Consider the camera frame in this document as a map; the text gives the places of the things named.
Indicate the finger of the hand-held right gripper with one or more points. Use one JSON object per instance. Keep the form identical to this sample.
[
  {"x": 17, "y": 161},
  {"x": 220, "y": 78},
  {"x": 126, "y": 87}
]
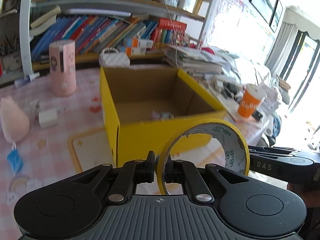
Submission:
[{"x": 272, "y": 151}]

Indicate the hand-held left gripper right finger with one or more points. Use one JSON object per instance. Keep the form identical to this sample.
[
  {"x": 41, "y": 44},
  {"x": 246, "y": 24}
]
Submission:
[{"x": 170, "y": 172}]

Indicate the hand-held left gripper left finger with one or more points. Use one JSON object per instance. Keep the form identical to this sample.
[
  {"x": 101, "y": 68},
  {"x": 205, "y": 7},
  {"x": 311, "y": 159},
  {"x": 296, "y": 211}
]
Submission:
[{"x": 150, "y": 170}]

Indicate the yellow cardboard box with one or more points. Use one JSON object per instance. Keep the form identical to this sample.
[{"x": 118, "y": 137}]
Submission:
[{"x": 140, "y": 140}]

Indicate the yellow tape roll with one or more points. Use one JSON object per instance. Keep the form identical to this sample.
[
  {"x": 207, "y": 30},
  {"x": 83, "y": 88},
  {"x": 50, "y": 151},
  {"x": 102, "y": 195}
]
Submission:
[{"x": 233, "y": 152}]

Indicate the grey toy car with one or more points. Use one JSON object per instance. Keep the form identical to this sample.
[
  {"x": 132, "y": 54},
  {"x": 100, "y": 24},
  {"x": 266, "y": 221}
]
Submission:
[{"x": 162, "y": 115}]

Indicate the pink plush pouch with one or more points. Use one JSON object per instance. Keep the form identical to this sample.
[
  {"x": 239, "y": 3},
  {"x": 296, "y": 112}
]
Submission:
[{"x": 12, "y": 122}]

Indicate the person's right forearm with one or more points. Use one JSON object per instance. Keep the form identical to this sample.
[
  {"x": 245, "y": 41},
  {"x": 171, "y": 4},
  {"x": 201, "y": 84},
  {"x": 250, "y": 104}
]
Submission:
[{"x": 307, "y": 197}]

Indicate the small black block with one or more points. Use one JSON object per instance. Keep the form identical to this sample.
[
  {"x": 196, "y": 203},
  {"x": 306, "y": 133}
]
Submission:
[{"x": 257, "y": 115}]

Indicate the orange paper cup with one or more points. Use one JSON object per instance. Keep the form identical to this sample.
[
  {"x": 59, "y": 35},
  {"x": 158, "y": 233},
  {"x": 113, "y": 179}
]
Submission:
[{"x": 250, "y": 105}]

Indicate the white power strip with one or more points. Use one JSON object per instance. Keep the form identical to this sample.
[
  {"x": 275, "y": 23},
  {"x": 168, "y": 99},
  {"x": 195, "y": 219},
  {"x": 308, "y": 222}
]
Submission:
[{"x": 225, "y": 86}]

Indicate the small white box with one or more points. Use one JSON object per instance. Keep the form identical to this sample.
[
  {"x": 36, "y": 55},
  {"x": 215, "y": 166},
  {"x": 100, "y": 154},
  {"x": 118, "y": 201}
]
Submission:
[{"x": 47, "y": 118}]

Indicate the stack of notebooks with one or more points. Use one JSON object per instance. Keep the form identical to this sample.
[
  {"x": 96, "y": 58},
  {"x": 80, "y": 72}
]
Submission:
[{"x": 195, "y": 60}]

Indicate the white quilted purse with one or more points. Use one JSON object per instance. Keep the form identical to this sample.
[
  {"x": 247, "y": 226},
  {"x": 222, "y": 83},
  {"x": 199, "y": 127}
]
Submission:
[{"x": 115, "y": 60}]

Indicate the pink humidifier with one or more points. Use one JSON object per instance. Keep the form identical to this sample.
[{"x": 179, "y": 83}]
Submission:
[{"x": 62, "y": 80}]

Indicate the orange and blue carton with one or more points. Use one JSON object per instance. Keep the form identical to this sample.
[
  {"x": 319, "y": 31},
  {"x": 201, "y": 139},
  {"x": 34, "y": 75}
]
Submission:
[{"x": 140, "y": 43}]

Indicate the colourful acrylic figure stands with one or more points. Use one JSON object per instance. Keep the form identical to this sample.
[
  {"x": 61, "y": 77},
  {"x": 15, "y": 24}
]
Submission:
[{"x": 181, "y": 38}]

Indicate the small blue pouch charm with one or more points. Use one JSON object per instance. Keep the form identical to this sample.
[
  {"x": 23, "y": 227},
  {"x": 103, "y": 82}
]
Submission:
[{"x": 14, "y": 159}]

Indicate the row of colourful books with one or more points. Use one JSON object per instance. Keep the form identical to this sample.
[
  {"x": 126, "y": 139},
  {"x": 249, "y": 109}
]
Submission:
[{"x": 100, "y": 32}]

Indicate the thick red book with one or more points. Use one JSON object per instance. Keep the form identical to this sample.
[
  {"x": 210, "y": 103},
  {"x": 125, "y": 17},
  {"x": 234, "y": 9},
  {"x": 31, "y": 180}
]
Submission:
[{"x": 172, "y": 23}]

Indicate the blue spray bottle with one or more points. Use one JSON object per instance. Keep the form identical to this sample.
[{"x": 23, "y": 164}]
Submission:
[{"x": 25, "y": 81}]

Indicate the white pencil bucket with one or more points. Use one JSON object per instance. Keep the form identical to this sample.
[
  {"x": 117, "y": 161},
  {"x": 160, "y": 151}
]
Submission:
[{"x": 186, "y": 2}]

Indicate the thick cream-paged book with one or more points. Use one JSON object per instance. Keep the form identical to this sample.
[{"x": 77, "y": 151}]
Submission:
[{"x": 45, "y": 21}]

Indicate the wall poster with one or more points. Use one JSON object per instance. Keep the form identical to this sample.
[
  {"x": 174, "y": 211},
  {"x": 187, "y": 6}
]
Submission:
[{"x": 227, "y": 12}]

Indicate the white bookshelf frame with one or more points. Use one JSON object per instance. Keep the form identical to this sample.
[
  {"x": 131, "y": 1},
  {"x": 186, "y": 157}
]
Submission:
[{"x": 25, "y": 30}]

